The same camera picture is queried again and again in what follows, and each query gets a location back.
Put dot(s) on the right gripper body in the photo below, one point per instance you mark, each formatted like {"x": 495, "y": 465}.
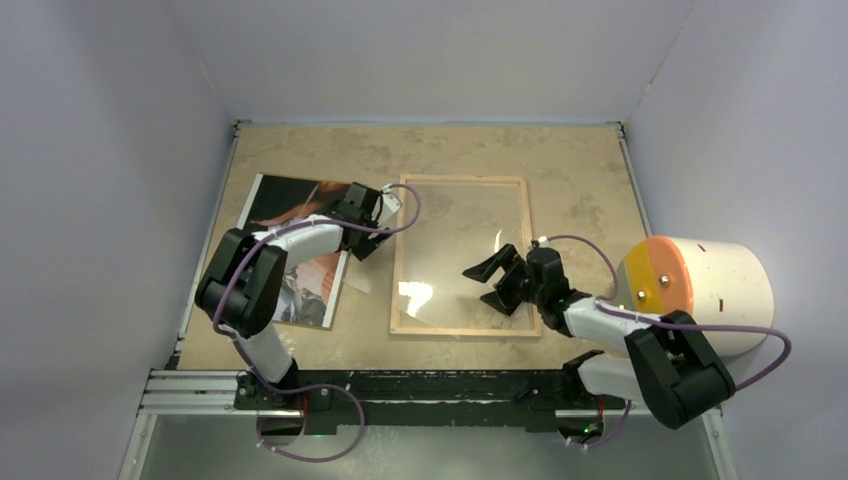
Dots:
{"x": 535, "y": 292}

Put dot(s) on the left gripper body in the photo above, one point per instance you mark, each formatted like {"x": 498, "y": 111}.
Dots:
{"x": 366, "y": 245}

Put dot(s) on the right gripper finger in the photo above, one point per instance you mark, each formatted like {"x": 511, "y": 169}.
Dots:
{"x": 509, "y": 292}
{"x": 503, "y": 258}

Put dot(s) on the wooden picture frame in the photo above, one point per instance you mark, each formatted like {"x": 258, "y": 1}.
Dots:
{"x": 397, "y": 291}

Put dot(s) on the clear acrylic sheet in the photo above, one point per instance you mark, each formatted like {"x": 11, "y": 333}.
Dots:
{"x": 457, "y": 252}

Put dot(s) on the glossy photo print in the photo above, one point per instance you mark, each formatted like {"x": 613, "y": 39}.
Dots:
{"x": 310, "y": 291}

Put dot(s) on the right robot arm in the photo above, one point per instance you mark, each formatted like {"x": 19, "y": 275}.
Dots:
{"x": 669, "y": 365}

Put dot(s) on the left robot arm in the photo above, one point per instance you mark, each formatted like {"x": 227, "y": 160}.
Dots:
{"x": 240, "y": 288}

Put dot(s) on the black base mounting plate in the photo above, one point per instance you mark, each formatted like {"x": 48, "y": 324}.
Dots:
{"x": 538, "y": 401}

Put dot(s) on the white cylinder with orange face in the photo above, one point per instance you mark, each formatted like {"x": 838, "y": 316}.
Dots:
{"x": 715, "y": 282}

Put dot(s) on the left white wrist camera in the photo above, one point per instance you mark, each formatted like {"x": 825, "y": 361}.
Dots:
{"x": 388, "y": 205}

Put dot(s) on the aluminium rail frame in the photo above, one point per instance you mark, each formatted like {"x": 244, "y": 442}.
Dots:
{"x": 188, "y": 428}

